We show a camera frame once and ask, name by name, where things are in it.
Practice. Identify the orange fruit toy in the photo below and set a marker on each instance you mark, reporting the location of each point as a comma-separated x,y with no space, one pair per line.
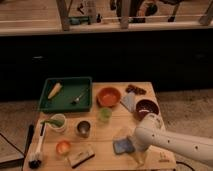
63,147

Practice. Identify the green plastic tray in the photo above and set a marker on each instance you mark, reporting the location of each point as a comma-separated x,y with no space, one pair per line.
72,87

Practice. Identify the yellow corn cob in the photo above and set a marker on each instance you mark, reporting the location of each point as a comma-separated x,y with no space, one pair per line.
54,90

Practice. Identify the white mug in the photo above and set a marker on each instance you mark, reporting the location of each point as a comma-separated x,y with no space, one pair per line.
60,117

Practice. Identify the green plastic cup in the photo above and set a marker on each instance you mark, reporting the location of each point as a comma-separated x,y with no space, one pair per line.
105,114

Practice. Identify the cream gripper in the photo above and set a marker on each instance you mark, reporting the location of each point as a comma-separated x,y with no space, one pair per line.
140,154

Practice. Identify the blue sponge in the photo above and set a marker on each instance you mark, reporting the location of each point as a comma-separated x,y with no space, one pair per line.
123,145

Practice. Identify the dark grapes bunch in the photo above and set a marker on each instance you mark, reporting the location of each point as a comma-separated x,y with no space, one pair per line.
135,89

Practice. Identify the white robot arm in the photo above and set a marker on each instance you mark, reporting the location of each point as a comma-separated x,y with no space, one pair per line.
149,132

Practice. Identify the wooden table frame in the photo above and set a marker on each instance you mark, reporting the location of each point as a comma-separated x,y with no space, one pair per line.
39,17

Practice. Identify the grey cloth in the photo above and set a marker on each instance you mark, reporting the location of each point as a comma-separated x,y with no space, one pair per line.
128,101

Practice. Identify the wooden block eraser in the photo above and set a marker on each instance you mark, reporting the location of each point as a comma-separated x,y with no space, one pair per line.
81,156

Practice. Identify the metal cup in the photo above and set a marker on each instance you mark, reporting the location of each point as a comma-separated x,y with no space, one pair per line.
83,129

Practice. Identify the metal spoon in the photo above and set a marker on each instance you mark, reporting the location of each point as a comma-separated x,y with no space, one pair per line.
77,99

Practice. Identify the orange bowl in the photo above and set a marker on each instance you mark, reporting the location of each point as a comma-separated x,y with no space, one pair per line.
108,97

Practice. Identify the green vegetable toy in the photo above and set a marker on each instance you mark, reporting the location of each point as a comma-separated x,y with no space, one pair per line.
53,122

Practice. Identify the dark red bowl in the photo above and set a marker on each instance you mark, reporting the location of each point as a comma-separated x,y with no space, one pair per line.
144,107

